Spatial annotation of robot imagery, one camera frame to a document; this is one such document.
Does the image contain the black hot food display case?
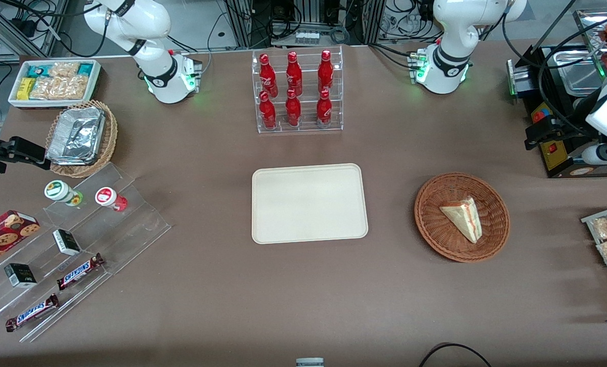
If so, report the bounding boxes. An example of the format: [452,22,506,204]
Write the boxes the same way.
[508,9,607,179]

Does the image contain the clear acrylic bottle rack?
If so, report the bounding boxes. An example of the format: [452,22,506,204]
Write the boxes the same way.
[252,45,344,135]

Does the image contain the tray of packaged snacks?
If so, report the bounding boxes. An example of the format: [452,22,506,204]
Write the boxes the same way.
[581,203,607,311]

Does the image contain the red cola bottle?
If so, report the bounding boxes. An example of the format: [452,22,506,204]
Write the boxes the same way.
[317,49,335,94]
[286,51,304,96]
[316,89,333,127]
[259,54,279,98]
[285,89,302,127]
[259,92,278,130]

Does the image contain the Snickers chocolate bar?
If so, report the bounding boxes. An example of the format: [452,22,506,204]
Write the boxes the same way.
[5,294,60,333]
[57,253,106,292]

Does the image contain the beige plastic tray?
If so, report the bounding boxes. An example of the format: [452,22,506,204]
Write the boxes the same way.
[251,163,369,245]

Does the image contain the yellow snack packet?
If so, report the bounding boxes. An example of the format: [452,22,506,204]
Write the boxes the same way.
[17,77,36,101]

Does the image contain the clear acrylic stepped display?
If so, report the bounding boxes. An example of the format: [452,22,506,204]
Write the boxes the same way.
[0,162,172,343]

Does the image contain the brown round wicker basket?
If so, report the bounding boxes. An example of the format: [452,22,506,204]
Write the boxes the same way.
[414,172,511,264]

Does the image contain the small black carton box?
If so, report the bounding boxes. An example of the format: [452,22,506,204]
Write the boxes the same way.
[4,263,38,289]
[53,229,82,257]

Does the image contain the clear rice cracker bag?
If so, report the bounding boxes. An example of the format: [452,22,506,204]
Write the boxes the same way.
[30,76,63,100]
[60,75,89,100]
[48,62,81,78]

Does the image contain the stacked aluminium foil containers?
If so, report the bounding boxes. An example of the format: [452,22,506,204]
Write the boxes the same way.
[46,106,106,166]

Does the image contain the white rectangular snack bin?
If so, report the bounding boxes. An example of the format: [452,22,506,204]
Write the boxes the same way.
[8,59,102,110]

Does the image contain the black looped table cable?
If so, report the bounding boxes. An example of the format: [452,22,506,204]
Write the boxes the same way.
[418,342,493,367]

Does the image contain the red lid snack cup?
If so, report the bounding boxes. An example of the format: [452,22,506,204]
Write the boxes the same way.
[95,187,129,213]

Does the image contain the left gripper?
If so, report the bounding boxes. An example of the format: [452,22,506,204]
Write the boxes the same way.
[525,115,598,151]

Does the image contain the stainless steel food pan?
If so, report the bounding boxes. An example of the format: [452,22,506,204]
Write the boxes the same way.
[553,48,606,97]

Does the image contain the red tartan cookie box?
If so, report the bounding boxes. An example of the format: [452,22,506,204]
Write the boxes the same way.
[0,210,41,272]

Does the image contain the triangular sandwich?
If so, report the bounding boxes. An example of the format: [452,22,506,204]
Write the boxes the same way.
[439,197,484,244]

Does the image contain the green lid snack cup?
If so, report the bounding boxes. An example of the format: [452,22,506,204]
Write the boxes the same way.
[44,180,84,207]

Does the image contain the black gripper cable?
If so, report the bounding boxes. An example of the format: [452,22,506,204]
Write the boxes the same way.
[501,0,607,136]

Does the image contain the light woven wicker basket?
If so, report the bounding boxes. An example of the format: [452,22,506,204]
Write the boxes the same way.
[45,100,118,178]

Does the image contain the silver metal side unit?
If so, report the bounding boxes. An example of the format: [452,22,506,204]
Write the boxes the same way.
[507,59,540,98]

